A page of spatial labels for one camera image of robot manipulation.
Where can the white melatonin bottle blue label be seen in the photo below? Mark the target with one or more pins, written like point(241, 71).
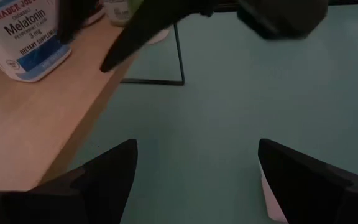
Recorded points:
point(20, 46)

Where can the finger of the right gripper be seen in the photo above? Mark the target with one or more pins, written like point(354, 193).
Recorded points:
point(73, 18)
point(154, 34)

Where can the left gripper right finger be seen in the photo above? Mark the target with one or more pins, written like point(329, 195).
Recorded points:
point(315, 199)

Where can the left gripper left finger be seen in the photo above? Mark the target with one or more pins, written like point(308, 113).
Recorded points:
point(73, 202)

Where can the green cap medicine bottle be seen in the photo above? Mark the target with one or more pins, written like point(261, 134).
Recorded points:
point(120, 12)

